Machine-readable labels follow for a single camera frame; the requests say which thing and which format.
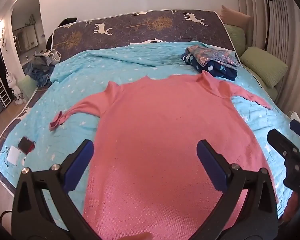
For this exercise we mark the white cat figurine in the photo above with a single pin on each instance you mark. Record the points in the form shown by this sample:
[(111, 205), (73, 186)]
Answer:
[(13, 85)]

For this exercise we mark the pile of denim clothes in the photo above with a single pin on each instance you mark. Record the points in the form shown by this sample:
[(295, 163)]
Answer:
[(38, 72)]

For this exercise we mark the white card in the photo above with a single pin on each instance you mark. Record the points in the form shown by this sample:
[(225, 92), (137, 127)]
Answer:
[(13, 155)]

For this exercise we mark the pink pillow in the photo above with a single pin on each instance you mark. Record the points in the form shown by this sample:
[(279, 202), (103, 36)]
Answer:
[(233, 17)]

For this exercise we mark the deer print mattress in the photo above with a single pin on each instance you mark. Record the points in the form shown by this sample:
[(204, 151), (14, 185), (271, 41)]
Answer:
[(140, 30)]

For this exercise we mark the pink sweater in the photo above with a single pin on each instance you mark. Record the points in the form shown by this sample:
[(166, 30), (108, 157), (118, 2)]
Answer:
[(152, 130)]

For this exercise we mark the folded floral cloth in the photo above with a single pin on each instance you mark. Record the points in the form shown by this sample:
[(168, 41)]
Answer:
[(215, 55)]

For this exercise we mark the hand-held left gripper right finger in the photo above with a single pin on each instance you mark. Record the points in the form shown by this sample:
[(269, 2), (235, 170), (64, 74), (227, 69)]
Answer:
[(212, 165)]

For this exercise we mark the white pleated curtain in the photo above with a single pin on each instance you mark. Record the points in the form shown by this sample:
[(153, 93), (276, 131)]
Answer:
[(285, 30)]

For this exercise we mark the folded navy moon print cloth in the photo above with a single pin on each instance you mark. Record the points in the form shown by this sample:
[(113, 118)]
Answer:
[(215, 71)]

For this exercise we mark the person's left hand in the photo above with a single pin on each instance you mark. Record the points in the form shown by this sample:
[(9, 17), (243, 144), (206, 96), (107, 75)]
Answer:
[(137, 237)]

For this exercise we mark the person's pink clothing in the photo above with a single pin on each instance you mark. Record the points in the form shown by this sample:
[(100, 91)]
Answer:
[(291, 205)]

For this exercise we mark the large green pillow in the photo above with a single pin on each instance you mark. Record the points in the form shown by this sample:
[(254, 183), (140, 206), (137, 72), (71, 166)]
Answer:
[(262, 65)]

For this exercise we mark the light blue star blanket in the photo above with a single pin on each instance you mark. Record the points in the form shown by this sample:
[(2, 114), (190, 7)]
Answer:
[(65, 80)]

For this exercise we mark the small green pillow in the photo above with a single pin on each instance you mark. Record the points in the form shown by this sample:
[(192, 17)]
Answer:
[(236, 37)]

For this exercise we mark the white shelf rack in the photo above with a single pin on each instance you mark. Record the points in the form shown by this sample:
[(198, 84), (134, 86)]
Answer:
[(2, 92)]

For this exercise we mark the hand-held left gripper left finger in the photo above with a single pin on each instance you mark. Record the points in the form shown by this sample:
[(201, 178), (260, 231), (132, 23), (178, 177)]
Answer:
[(77, 170)]

